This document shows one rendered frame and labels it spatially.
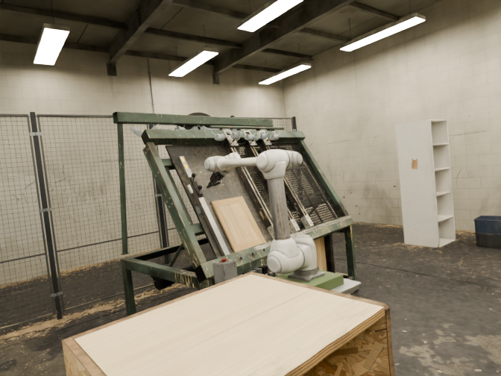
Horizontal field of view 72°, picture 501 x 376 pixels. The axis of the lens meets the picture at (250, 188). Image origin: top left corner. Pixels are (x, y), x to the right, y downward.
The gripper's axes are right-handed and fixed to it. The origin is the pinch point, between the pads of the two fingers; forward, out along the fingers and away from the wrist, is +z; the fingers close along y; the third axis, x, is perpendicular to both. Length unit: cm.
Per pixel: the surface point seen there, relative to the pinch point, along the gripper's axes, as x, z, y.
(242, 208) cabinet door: -36.1, 14.1, -20.4
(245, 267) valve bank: -6, 12, -71
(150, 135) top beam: 29, 6, 56
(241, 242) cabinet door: -16, 14, -50
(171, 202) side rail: 31.6, 14.4, -3.0
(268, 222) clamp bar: -54, 10, -41
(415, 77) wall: -564, -64, 146
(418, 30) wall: -562, -120, 217
